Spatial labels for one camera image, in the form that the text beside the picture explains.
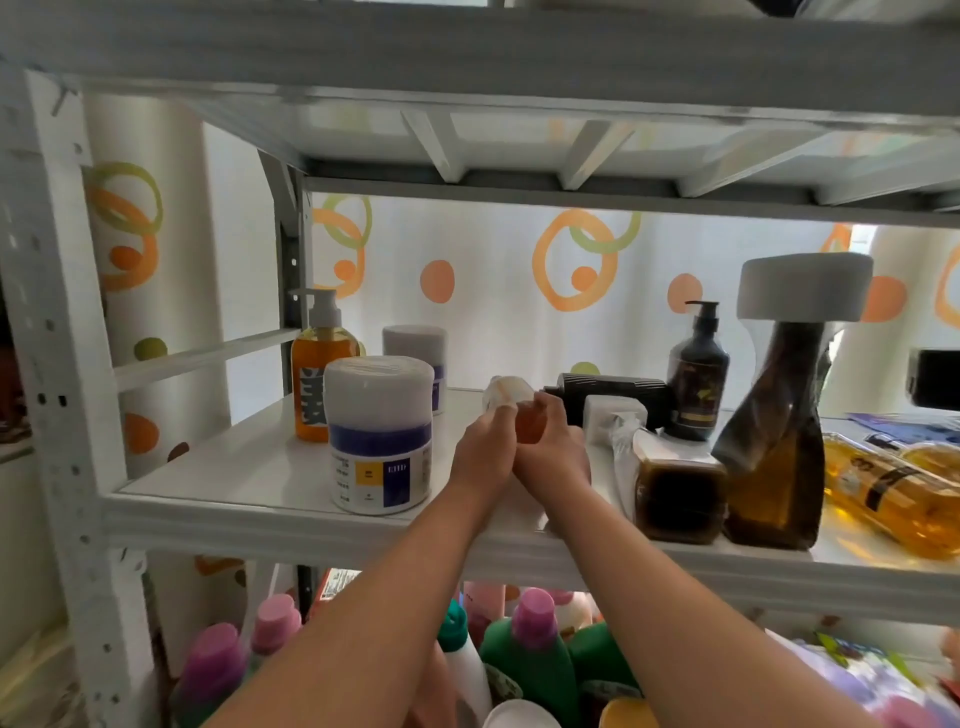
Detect person's right hand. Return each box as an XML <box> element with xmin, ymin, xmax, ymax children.
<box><xmin>512</xmin><ymin>390</ymin><xmax>594</xmax><ymax>511</ymax></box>

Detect person's left hand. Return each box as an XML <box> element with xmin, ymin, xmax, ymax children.
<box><xmin>448</xmin><ymin>405</ymin><xmax>520</xmax><ymax>519</ymax></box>

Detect small clear orange bottle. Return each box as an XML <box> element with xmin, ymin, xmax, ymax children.
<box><xmin>483</xmin><ymin>375</ymin><xmax>549</xmax><ymax>444</ymax></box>

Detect person's left forearm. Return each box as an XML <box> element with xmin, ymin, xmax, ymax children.
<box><xmin>201</xmin><ymin>478</ymin><xmax>498</xmax><ymax>728</ymax></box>

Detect person's right forearm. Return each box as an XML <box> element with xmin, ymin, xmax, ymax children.
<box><xmin>536</xmin><ymin>480</ymin><xmax>864</xmax><ymax>728</ymax></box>

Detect black hair dryer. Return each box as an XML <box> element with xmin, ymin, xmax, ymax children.
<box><xmin>543</xmin><ymin>372</ymin><xmax>673</xmax><ymax>433</ymax></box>

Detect small white blue-label jar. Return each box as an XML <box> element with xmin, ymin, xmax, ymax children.
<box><xmin>381</xmin><ymin>324</ymin><xmax>450</xmax><ymax>417</ymax></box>

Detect white curtain with orange circles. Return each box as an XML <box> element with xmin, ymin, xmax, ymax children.
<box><xmin>81</xmin><ymin>93</ymin><xmax>960</xmax><ymax>481</ymax></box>

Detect large white blue-label jar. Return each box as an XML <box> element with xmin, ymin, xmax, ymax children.
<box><xmin>323</xmin><ymin>355</ymin><xmax>437</xmax><ymax>517</ymax></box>

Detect brown bottle with white pump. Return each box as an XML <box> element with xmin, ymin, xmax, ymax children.
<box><xmin>582</xmin><ymin>394</ymin><xmax>729</xmax><ymax>546</ymax></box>

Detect black pump bottle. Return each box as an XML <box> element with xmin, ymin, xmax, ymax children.
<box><xmin>663</xmin><ymin>300</ymin><xmax>732</xmax><ymax>443</ymax></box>

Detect orange pump soap bottle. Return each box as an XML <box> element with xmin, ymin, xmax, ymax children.
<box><xmin>290</xmin><ymin>288</ymin><xmax>362</xmax><ymax>444</ymax></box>

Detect green bottle with pink cap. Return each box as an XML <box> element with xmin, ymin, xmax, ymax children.
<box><xmin>479</xmin><ymin>586</ymin><xmax>584</xmax><ymax>728</ymax></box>

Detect tall brown white-capped bottle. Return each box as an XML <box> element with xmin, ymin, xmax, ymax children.
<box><xmin>710</xmin><ymin>252</ymin><xmax>876</xmax><ymax>552</ymax></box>

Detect white bottle with teal cap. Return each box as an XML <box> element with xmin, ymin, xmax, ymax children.
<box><xmin>436</xmin><ymin>599</ymin><xmax>494</xmax><ymax>725</ymax></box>

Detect white round cap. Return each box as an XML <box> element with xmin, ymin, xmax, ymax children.
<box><xmin>483</xmin><ymin>698</ymin><xmax>563</xmax><ymax>728</ymax></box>

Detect pink-capped bottle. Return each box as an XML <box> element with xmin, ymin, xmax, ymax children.
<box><xmin>246</xmin><ymin>593</ymin><xmax>303</xmax><ymax>676</ymax></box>
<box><xmin>174</xmin><ymin>621</ymin><xmax>249</xmax><ymax>728</ymax></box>

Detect yellow round cap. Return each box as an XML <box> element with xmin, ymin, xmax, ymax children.
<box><xmin>597</xmin><ymin>696</ymin><xmax>662</xmax><ymax>728</ymax></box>

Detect yellow liquid black-label bottle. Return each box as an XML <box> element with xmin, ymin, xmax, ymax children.
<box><xmin>822</xmin><ymin>432</ymin><xmax>960</xmax><ymax>561</ymax></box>

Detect blue paper packet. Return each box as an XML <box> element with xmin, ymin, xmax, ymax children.
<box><xmin>847</xmin><ymin>411</ymin><xmax>960</xmax><ymax>445</ymax></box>

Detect black box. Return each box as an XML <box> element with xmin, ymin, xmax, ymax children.
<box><xmin>906</xmin><ymin>348</ymin><xmax>960</xmax><ymax>413</ymax></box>

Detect purple plastic packet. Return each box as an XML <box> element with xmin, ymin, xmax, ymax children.
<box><xmin>765</xmin><ymin>628</ymin><xmax>960</xmax><ymax>728</ymax></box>

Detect white metal shelf rack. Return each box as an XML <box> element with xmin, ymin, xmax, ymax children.
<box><xmin>0</xmin><ymin>0</ymin><xmax>960</xmax><ymax>728</ymax></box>

